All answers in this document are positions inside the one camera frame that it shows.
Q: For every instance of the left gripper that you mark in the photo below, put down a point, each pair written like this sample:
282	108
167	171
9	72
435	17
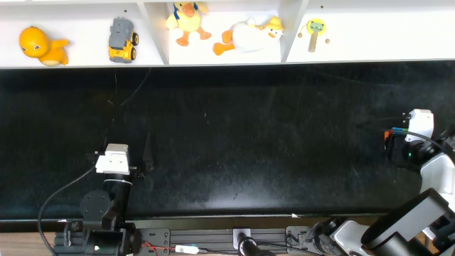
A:
138	171

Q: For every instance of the yellow rattle drum toy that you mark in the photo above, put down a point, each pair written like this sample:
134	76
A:
316	27

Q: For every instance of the many-coloured puzzle cube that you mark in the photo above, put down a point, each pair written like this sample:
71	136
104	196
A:
389	134

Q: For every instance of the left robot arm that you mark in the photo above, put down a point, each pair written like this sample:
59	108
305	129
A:
117	199

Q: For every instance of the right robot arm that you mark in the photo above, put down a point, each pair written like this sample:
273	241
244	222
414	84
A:
419	217

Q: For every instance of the grey and yellow toy truck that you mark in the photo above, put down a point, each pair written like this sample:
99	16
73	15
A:
121	39

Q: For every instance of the yellow plush duck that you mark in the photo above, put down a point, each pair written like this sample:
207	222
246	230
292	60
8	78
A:
188	21

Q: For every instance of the white plush duck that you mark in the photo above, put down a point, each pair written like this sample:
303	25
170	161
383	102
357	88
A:
252	37

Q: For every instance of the yellow rubber duck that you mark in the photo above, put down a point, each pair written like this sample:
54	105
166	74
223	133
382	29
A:
35	44

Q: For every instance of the white shelf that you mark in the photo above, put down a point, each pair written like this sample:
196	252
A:
373	39

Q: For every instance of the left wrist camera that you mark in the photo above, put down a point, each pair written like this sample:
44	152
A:
113	160

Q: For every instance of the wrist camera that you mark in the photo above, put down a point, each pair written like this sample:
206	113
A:
113	160
421	122

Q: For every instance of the mounting rail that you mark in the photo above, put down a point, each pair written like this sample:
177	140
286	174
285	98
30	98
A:
213	239

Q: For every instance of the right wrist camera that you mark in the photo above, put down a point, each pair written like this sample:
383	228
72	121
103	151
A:
421	122

